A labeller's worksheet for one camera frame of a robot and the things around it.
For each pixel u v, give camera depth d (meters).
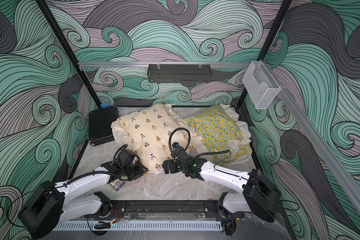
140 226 0.76
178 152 0.62
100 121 1.07
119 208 0.73
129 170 0.72
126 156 0.67
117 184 0.80
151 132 0.92
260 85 0.78
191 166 0.61
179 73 1.05
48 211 0.40
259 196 0.41
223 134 0.95
